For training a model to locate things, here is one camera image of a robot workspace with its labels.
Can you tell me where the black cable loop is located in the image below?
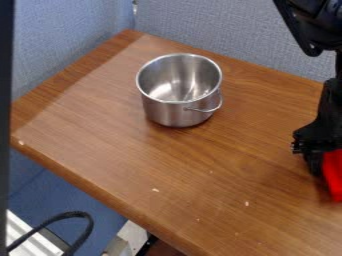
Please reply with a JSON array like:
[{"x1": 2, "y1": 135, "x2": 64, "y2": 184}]
[{"x1": 3, "y1": 210, "x2": 96, "y2": 256}]

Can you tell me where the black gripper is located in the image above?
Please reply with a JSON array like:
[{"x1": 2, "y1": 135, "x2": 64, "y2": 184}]
[{"x1": 291, "y1": 78, "x2": 342, "y2": 177}]

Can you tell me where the red block object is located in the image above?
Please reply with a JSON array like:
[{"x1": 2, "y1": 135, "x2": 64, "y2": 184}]
[{"x1": 321, "y1": 149, "x2": 342, "y2": 202}]

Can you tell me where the metal pot with handle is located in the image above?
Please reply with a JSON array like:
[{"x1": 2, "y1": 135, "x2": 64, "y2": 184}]
[{"x1": 134, "y1": 53, "x2": 223, "y2": 128}]

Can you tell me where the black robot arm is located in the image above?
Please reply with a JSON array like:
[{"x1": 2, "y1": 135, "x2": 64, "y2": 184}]
[{"x1": 272, "y1": 0, "x2": 342, "y2": 176}]

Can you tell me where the white appliance at corner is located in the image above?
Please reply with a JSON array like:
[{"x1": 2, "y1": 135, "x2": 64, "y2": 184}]
[{"x1": 6, "y1": 210, "x2": 69, "y2": 256}]

